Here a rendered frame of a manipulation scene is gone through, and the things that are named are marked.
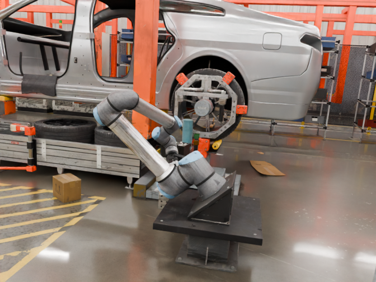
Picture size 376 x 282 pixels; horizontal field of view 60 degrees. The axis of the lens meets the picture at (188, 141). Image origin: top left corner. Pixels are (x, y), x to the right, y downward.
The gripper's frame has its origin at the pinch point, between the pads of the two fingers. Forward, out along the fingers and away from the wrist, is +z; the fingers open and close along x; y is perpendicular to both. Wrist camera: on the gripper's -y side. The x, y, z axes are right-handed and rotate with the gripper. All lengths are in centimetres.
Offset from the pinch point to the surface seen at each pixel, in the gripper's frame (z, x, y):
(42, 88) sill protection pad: -184, -18, 129
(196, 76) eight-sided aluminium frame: -89, 19, -31
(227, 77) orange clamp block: -80, 19, -56
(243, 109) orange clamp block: -62, -3, -65
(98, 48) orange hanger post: -409, -82, 92
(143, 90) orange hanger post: -95, 11, 16
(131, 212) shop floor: -14, -49, 42
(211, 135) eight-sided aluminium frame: -60, -24, -35
